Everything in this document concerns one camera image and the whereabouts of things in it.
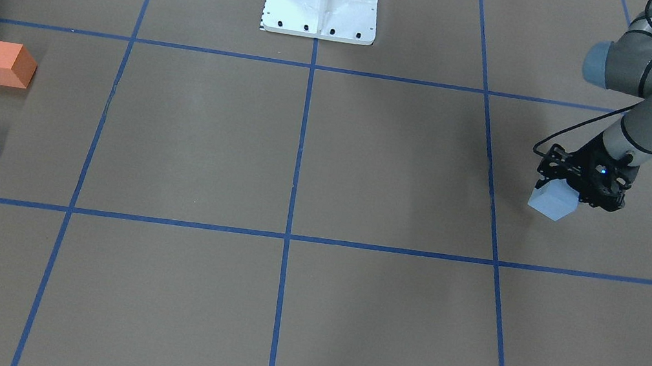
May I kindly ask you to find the light blue foam block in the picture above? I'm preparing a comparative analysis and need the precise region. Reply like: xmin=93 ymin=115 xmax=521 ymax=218
xmin=528 ymin=179 xmax=580 ymax=221

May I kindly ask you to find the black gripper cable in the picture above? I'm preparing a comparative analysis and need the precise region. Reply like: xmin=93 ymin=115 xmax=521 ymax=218
xmin=531 ymin=0 xmax=652 ymax=175

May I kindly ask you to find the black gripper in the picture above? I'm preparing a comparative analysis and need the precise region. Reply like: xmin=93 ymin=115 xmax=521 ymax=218
xmin=534 ymin=135 xmax=639 ymax=213

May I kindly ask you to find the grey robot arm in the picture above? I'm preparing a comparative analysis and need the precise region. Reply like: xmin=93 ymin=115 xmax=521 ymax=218
xmin=530 ymin=0 xmax=652 ymax=213

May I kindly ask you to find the orange foam block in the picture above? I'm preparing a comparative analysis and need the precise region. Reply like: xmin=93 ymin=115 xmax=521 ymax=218
xmin=0 ymin=41 xmax=38 ymax=90

